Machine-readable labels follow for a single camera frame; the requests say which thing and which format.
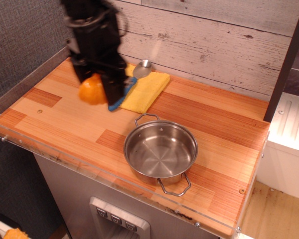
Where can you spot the orange plastic toy half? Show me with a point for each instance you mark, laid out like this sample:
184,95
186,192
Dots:
92,91

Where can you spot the yellow folded cloth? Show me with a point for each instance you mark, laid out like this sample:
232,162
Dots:
145,91

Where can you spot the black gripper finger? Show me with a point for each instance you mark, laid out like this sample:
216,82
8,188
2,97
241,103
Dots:
113,84
83,70

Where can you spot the dark vertical post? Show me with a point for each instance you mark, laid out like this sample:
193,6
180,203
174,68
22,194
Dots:
283,75

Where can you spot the grey toy fridge cabinet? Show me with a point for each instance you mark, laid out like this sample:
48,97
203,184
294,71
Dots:
72,191

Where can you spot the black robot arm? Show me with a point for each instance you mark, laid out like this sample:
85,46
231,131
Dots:
82,9

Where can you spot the white toy sink unit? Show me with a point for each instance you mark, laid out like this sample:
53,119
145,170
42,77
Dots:
279,166

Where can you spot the stainless steel pot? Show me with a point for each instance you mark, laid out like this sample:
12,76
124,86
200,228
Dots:
161,152

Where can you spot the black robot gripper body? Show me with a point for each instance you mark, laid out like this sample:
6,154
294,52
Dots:
96,39

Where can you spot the yellow object at bottom left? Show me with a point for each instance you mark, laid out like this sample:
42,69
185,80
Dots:
15,234

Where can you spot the blue handled metal spoon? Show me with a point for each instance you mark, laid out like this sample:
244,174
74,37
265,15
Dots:
142,70

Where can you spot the silver dispenser button panel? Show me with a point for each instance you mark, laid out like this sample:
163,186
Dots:
112,222

